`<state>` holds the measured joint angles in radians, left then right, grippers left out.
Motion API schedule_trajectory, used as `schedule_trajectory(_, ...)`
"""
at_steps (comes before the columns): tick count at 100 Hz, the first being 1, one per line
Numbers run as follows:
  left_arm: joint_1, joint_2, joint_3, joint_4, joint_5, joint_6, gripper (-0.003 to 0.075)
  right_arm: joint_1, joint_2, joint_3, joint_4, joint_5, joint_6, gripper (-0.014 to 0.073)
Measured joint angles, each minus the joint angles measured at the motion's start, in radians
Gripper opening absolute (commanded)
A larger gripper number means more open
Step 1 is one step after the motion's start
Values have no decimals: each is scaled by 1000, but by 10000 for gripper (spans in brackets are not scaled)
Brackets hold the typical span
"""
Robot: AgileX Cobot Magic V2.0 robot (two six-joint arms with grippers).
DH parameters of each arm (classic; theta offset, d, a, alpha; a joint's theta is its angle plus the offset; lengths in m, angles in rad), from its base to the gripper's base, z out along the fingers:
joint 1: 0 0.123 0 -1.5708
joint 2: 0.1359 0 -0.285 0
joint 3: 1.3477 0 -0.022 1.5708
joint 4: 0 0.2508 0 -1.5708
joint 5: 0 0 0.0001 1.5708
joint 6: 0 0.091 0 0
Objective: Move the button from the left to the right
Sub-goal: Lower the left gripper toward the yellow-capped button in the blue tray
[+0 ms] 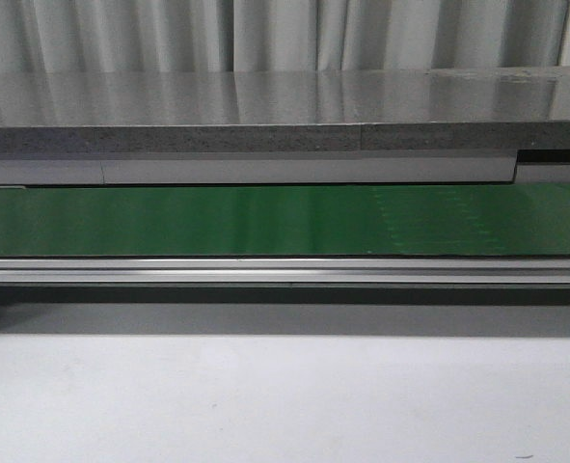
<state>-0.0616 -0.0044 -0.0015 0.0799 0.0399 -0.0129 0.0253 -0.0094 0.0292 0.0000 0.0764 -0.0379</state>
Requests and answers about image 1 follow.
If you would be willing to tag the front aluminium conveyor rail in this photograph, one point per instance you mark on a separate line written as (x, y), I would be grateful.
(277, 271)

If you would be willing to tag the green conveyor belt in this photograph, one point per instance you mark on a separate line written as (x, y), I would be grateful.
(530, 219)

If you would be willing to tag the grey pleated curtain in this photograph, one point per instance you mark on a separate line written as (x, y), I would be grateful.
(55, 36)

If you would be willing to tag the rear grey conveyor guard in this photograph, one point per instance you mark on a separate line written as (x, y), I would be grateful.
(276, 167)

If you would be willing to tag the grey stone slab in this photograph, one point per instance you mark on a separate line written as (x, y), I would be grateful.
(438, 109)

